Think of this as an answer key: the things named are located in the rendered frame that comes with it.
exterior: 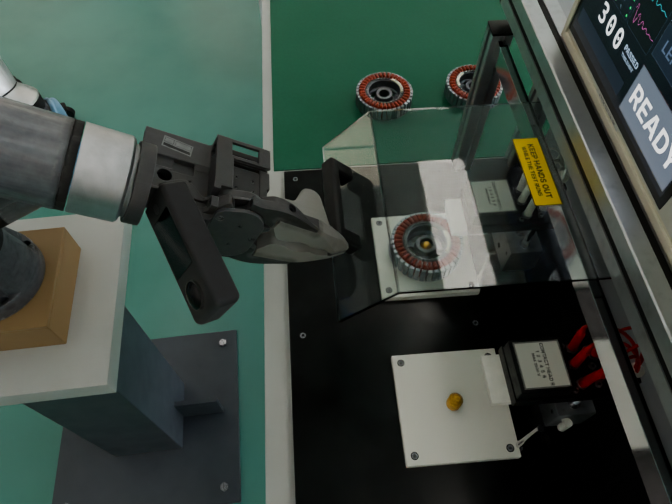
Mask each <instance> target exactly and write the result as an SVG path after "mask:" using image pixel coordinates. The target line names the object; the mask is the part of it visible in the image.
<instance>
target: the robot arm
mask: <svg viewBox="0 0 672 504"><path fill-rule="evenodd" d="M84 125H85V121H81V120H78V119H77V120H76V119H75V118H72V117H69V116H68V115H67V114H66V112H65V110H64V109H63V107H62V106H61V104H60V103H59V102H58V100H57V99H55V98H47V97H46V98H44V99H43V98H42V96H41V95H40V93H39V92H38V90H37V89H36V88H34V87H32V86H29V85H26V84H22V83H19V82H17V81H16V80H15V78H14V77H13V75H12V74H11V72H10V71H9V69H8V68H7V66H6V65H5V63H4V62H3V60H2V59H1V57H0V321H1V320H4V319H6V318H8V317H10V316H11V315H13V314H15V313H16V312H18V311H19V310H20V309H22V308H23V307H24V306H25V305H26V304H27V303H28V302H29V301H30V300H31V299H32V298H33V297H34V296H35V294H36V293H37V291H38V290H39V288H40V286H41V284H42V282H43V279H44V275H45V268H46V266H45V259H44V256H43V254H42V252H41V251H40V249H39V248H38V247H37V246H36V245H35V244H34V243H33V241H32V240H30V239H29V238H28V237H27V236H25V235H23V234H21V233H19V232H17V231H15V230H12V229H10V228H8V227H5V226H7V225H9V224H11V223H13V222H15V221H16V220H18V219H20V218H22V217H24V216H26V215H28V214H30V213H32V212H33V211H35V210H37V209H39V208H41V207H45V208H49V209H56V210H60V211H64V207H65V203H66V199H67V195H68V194H69V195H68V199H67V203H66V207H65V212H69V213H74V214H78V215H83V216H87V217H92V218H96V219H101V220H105V221H110V222H114V221H116V220H117V219H118V217H119V216H120V221H121V222H123V223H127V224H132V225H136V226H137V225H138V224H139V222H140V220H141V218H142V215H143V213H144V210H145V207H146V208H147V209H146V211H145V213H146V215H147V217H148V220H149V222H150V224H151V226H152V228H153V231H154V233H155V235H156V237H157V239H158V242H159V244H160V246H161V248H162V250H163V253H164V255H165V257H166V259H167V261H168V264H169V266H170V268H171V270H172V272H173V275H174V277H175V279H176V281H177V283H178V285H179V288H180V290H181V292H182V294H183V296H184V299H185V301H186V303H187V305H188V307H189V310H190V312H191V314H192V316H193V318H194V321H195V322H196V323H197V324H200V325H202V324H206V323H209V322H211V321H214V320H217V319H219V318H220V317H221V316H222V315H223V314H225V313H226V312H227V311H228V310H229V309H230V308H231V307H232V306H233V305H234V304H235V303H236V302H237V301H238V300H239V296H240V295H239V292H238V290H237V288H236V286H235V284H234V281H233V279H232V277H231V275H230V273H229V271H228V269H227V267H226V265H225V263H224V261H223V259H222V256H224V257H229V258H232V259H235V260H239V261H242V262H248V263H256V264H289V263H290V262H308V261H315V260H321V259H328V258H331V257H334V256H337V255H340V254H343V253H345V251H346V250H348V248H349V246H348V243H347V241H346V240H345V238H344V237H343V236H342V235H341V234H340V233H339V232H338V231H336V230H335V229H334V228H333V227H331V226H330V225H329V222H328V219H327V216H326V213H325V210H324V207H323V204H322V201H321V198H320V196H319V195H318V194H317V193H316V192H315V191H313V190H311V189H303V190H302V191H301V192H300V194H299V195H298V197H297V199H296V200H294V201H292V200H288V199H284V198H280V197H276V196H267V193H268V192H269V190H270V183H269V173H268V171H270V169H271V168H270V151H268V150H265V149H262V148H259V147H256V146H253V145H250V144H247V143H244V142H241V141H237V140H234V139H231V138H228V137H225V136H222V135H219V134H218V135H217V137H216V139H215V141H214V143H213V144H212V145H207V144H203V143H200V142H197V141H194V140H191V139H187V138H184V137H181V136H178V135H175V134H171V133H168V132H165V131H162V130H158V129H155V128H152V127H149V126H146V128H145V131H144V136H143V141H140V142H139V144H137V140H136V138H135V136H133V135H129V134H126V133H123V132H119V131H116V130H113V129H110V128H106V127H103V126H100V125H96V124H93V123H90V122H86V125H85V129H84ZM83 129H84V134H83ZM82 134H83V138H82V142H81V137H82ZM233 145H237V146H240V147H243V148H246V149H249V150H252V151H255V152H258V157H254V156H251V155H248V154H245V153H242V152H238V151H235V150H232V147H233Z"/></svg>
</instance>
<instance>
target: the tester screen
mask: <svg viewBox="0 0 672 504"><path fill-rule="evenodd" d="M603 1H604V0H583V2H582V4H581V7H580V9H579V12H578V14H577V16H576V19H575V21H574V23H573V26H574V28H575V30H576V32H577V34H578V36H579V38H580V40H581V42H582V44H583V46H584V48H585V50H586V52H587V54H588V56H589V58H590V60H591V62H592V64H593V66H594V68H595V70H596V72H597V74H598V76H599V78H600V80H601V82H602V84H603V86H604V88H605V90H606V92H607V94H608V96H609V98H610V100H611V102H612V104H613V106H614V107H615V109H616V111H617V113H618V115H619V117H620V119H621V121H622V123H623V125H624V127H625V129H626V131H627V133H628V135H629V137H630V139H631V141H632V143H633V145H634V147H635V149H636V151H637V153H638V155H639V157H640V159H641V161H642V163H643V165H644V167H645V169H646V171H647V173H648V175H649V177H650V179H651V181H652V183H653V185H654V187H655V189H656V191H657V193H658V195H659V197H661V196H662V195H663V194H664V193H665V191H666V190H667V189H668V188H669V187H670V185H671V184H672V181H671V182H670V183H669V185H668V186H667V187H666V188H665V189H664V191H663V192H662V191H661V189H660V187H659V185H658V183H657V181H656V179H655V177H654V175H653V173H652V171H651V169H650V167H649V165H648V163H647V161H646V159H645V157H644V156H643V154H642V152H641V150H640V148H639V146H638V144H637V142H636V140H635V138H634V136H633V134H632V132H631V130H630V128H629V126H628V124H627V122H626V120H625V118H624V116H623V114H622V112H621V110H620V108H619V106H620V104H621V102H622V100H623V99H624V97H625V95H626V94H627V92H628V90H629V89H630V87H631V85H632V84H633V82H634V80H635V79H636V77H637V75H638V74H639V72H640V70H641V69H642V67H643V65H645V67H646V68H647V70H648V72H649V74H650V75H651V77H652V79H653V80H654V82H655V84H656V86H657V87H658V89H659V91H660V92H661V94H662V96H663V98H664V99H665V101H666V103H667V104H668V106H669V108H670V110H671V111H672V87H671V85H670V84H669V82H668V80H667V79H666V77H665V75H664V74H663V72H662V70H661V69H660V67H659V65H658V64H657V62H656V60H655V59H654V57H653V55H652V54H651V53H652V52H653V50H654V48H655V47H656V45H657V43H658V42H659V40H660V38H661V37H662V35H663V33H664V31H665V30H666V28H667V26H668V25H669V23H670V24H671V25H672V0H608V1H609V3H610V5H611V6H612V8H613V10H614V12H615V13H616V15H617V17H618V18H619V20H620V22H621V24H622V25H623V27H624V29H625V30H626V32H627V34H628V35H627V37H626V39H625V41H624V43H623V45H622V46H621V48H620V50H619V52H618V54H617V56H616V55H615V53H614V51H613V49H612V47H611V46H610V44H609V42H608V40H607V38H606V36H605V35H604V33H603V31H602V29H601V27H600V25H599V24H598V22H597V20H596V16H597V14H598V12H599V9H600V7H601V5H602V3H603ZM583 7H584V9H585V11H586V13H587V15H588V16H589V18H590V20H591V22H592V24H593V26H594V28H595V29H596V31H597V33H598V35H599V37H600V39H601V41H602V43H603V44H604V46H605V48H606V50H607V52H608V54H609V56H610V57H611V59H612V61H613V63H614V65H615V67H616V69H617V70H618V72H619V74H620V76H621V78H622V80H623V82H624V84H623V86H622V88H621V90H620V91H619V93H618V95H617V96H616V94H615V92H614V90H613V88H612V86H611V84H610V82H609V80H608V78H607V76H606V74H605V73H604V71H603V69H602V67H601V65H600V63H599V61H598V59H597V57H596V55H595V53H594V51H593V49H592V47H591V45H590V43H589V41H588V40H587V38H586V36H585V34H584V32H583V30H582V28H581V26H580V24H579V22H578V18H579V16H580V13H581V11H582V9H583Z"/></svg>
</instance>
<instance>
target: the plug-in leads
mask: <svg viewBox="0 0 672 504"><path fill-rule="evenodd" d="M586 328H588V326H587V324H586V325H584V326H582V327H581V329H579V330H578V331H577V332H576V334H575V335H574V337H573V338H572V340H571V342H570V343H569V344H567V345H566V349H567V352H569V353H572V354H574V353H576V352H577V351H578V350H579V349H578V347H579V345H580V344H581V342H582V340H583V338H584V337H585V335H586V333H585V331H586ZM626 330H632V328H631V326H628V327H624V328H621V329H619V328H618V331H619V333H621V334H622V335H624V336H625V337H626V338H627V339H628V340H629V341H630V343H631V344H632V347H631V346H630V345H629V344H627V343H625V342H623V344H624V346H625V347H627V348H628V349H627V350H626V351H627V353H629V352H630V351H631V352H632V353H633V354H634V355H630V356H629V359H634V358H635V362H634V363H631V364H632V367H633V369H634V372H635V375H636V377H637V380H638V382H639V384H640V383H641V379H640V377H642V376H643V375H644V374H645V369H644V367H643V366H642V363H643V362H644V358H643V356H642V353H640V356H639V353H638V349H637V348H638V347H639V346H638V344H635V342H634V341H633V339H632V338H631V337H630V336H629V335H628V334H627V333H626V332H624V331H626ZM588 356H589V358H590V359H593V360H595V361H596V360H597V359H598V358H599V357H598V354H597V352H596V349H595V347H594V343H591V344H589V345H588V346H587V347H584V348H583V349H582V350H581V351H580V352H579V353H578V354H577V355H576V356H575V357H574V358H572V359H570V360H569V361H568V364H569V367H570V368H571V369H573V370H577V369H578V368H579V367H580V366H581V364H582V363H583V361H584V360H585V359H586V358H587V357H588ZM605 379H606V377H605V374H604V371H603V368H602V367H601V368H600V369H598V370H596V371H594V372H592V373H590V374H588V375H586V376H585V377H583V378H582V377H580V378H579V379H578V380H577V381H575V382H576V385H577V388H579V389H582V390H585V389H586V388H587V387H588V386H589V385H591V384H592V383H594V382H596V381H597V380H599V381H601V382H602V381H603V380H605Z"/></svg>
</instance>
